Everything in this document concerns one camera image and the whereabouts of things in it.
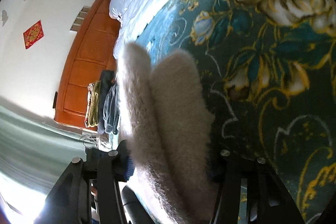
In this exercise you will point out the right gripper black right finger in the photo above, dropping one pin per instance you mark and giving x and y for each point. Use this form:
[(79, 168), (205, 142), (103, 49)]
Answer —
[(234, 172)]

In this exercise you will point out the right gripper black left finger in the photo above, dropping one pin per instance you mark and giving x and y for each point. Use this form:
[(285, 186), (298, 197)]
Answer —
[(115, 167)]

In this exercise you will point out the fuzzy beige cartoon sweater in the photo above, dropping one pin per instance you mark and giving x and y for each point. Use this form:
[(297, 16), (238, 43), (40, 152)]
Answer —
[(166, 125)]

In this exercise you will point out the person's left hand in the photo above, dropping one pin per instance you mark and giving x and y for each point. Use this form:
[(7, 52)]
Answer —
[(93, 191)]

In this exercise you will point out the olive yellow knit sweater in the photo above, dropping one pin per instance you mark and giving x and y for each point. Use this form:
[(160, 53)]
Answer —
[(93, 99)]

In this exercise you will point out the dark navy folded garment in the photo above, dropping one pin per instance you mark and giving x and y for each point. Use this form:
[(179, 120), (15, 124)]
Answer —
[(106, 79)]

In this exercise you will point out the orange wooden headboard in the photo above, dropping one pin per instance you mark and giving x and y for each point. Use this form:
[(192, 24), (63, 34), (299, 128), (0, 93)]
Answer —
[(91, 53)]

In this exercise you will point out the teal floral plush blanket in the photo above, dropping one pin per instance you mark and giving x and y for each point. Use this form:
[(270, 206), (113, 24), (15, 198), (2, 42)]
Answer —
[(268, 73)]

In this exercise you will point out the red paper wall decoration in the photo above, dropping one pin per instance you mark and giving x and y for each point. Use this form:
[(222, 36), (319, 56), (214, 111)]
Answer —
[(33, 34)]

